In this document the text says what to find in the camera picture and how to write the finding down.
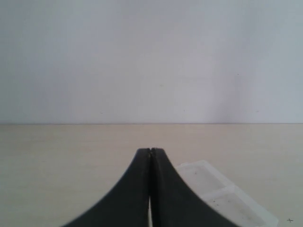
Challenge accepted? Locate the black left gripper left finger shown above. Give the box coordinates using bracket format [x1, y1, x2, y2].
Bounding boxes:
[65, 148, 151, 227]

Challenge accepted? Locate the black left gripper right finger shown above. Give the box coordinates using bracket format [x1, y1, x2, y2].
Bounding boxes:
[150, 148, 237, 227]

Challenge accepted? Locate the clear plastic storage box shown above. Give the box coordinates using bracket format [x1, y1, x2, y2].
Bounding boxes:
[176, 160, 278, 227]

